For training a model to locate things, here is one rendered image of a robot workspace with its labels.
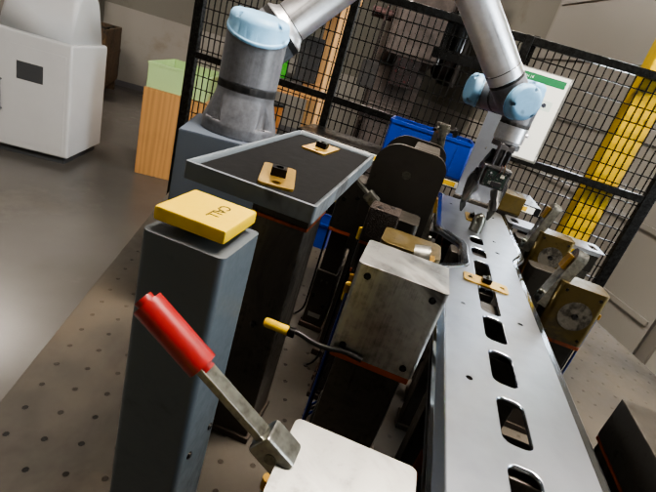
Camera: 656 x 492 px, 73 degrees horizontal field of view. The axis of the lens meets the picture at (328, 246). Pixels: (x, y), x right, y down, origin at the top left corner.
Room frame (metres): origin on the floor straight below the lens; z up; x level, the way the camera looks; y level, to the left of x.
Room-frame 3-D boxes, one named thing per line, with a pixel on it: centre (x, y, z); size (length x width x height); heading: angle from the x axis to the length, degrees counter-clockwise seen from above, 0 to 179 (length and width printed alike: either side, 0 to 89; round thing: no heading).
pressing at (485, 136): (1.49, -0.41, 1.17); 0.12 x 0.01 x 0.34; 82
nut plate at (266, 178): (0.47, 0.08, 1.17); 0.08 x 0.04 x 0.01; 9
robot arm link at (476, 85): (1.17, -0.27, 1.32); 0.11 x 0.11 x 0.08; 14
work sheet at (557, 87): (1.76, -0.54, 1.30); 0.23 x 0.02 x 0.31; 82
